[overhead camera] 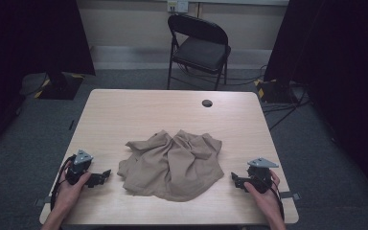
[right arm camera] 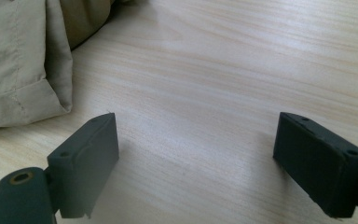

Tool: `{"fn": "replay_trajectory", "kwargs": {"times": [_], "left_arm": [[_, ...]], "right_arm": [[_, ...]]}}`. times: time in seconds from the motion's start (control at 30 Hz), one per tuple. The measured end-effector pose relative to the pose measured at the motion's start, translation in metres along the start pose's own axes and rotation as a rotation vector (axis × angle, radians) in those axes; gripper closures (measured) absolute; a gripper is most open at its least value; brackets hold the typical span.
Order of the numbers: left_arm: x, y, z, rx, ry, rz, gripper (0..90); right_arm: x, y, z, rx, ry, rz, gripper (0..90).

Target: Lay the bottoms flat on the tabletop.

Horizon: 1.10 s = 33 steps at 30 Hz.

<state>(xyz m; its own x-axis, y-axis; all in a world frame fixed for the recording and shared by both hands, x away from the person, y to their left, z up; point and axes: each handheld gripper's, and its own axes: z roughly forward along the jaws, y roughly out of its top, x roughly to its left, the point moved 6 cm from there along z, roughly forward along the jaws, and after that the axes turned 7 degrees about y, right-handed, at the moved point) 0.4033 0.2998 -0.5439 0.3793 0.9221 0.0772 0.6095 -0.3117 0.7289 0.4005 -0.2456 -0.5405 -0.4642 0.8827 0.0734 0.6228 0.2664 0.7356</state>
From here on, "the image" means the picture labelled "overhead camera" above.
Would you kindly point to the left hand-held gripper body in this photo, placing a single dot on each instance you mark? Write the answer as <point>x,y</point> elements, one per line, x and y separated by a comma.
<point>78,166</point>

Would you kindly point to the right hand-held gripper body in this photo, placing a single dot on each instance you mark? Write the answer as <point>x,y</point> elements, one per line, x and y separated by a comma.
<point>260,177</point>

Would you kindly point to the khaki shorts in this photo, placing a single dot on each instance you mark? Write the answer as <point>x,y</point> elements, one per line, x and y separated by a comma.
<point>172,166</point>

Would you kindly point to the person's right hand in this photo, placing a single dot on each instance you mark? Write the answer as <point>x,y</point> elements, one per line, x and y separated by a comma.
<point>266,201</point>

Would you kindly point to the person's left hand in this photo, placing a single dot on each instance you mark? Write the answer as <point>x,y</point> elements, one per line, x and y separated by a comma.
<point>68,193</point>

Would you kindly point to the grey tape strip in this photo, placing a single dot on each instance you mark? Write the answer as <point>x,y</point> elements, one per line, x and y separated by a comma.
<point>290,195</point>
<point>43,201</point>

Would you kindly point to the small black floor strip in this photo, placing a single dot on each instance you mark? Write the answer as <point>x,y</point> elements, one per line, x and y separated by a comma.
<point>71,125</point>

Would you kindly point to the black stand base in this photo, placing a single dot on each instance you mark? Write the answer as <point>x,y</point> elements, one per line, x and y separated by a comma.
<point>274,91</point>
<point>60,87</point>

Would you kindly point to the dark curtain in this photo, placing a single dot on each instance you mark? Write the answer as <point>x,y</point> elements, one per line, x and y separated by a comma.
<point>25,48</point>
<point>341,64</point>

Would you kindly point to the black folding chair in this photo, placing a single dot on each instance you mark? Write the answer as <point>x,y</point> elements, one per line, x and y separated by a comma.
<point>199,51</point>

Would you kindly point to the white wall outlet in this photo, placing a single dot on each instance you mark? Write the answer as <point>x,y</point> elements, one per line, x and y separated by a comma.
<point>177,5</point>

